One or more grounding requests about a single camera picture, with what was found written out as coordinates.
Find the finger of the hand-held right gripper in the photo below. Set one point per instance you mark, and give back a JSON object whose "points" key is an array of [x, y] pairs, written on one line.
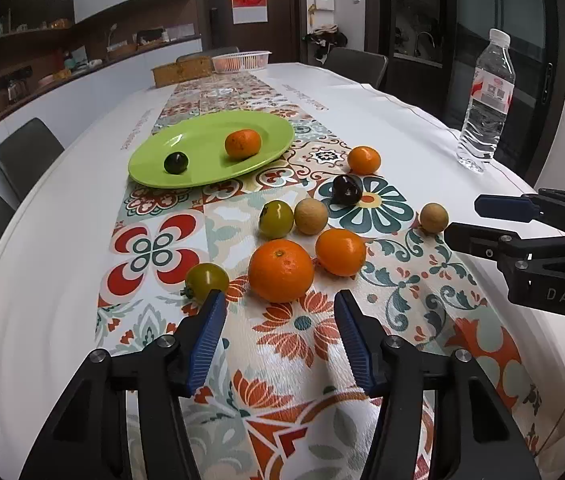
{"points": [[505, 206], [472, 239]]}

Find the dark plum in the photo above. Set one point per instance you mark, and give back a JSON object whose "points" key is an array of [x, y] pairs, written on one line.
{"points": [[346, 190], [176, 163]]}

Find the longan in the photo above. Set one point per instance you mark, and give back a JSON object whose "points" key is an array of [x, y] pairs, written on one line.
{"points": [[311, 216], [433, 218]]}

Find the white plastic basket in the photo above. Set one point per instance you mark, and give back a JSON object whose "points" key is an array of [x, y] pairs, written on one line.
{"points": [[241, 61]]}

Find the large orange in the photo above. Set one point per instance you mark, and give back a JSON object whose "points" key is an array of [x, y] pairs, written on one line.
{"points": [[281, 270]]}

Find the clear water bottle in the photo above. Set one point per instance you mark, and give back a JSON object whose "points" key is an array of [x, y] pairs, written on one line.
{"points": [[487, 110]]}

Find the white intercom panel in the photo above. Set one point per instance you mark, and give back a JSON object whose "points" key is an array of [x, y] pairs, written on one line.
{"points": [[324, 1]]}

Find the white desk lamp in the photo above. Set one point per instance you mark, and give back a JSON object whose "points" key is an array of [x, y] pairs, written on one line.
{"points": [[111, 36]]}

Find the green plate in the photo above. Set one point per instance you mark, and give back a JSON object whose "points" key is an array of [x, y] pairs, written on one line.
{"points": [[197, 135]]}

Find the green tomato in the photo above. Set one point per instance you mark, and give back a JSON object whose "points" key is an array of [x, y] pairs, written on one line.
{"points": [[276, 219], [206, 279]]}

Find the dark bag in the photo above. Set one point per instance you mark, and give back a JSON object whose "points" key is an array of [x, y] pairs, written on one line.
{"points": [[325, 40]]}

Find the wicker box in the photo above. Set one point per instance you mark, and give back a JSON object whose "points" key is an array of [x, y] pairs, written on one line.
{"points": [[181, 72]]}

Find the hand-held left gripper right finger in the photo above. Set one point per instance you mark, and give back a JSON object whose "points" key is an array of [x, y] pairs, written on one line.
{"points": [[355, 340]]}

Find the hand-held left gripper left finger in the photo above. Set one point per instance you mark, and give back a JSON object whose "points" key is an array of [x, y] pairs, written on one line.
{"points": [[207, 345]]}

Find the tangerine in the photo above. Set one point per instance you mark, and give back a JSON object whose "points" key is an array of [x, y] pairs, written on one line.
{"points": [[341, 252], [242, 144], [364, 159]]}

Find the patterned white tablecloth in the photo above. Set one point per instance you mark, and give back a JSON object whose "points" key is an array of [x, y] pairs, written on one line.
{"points": [[62, 260]]}

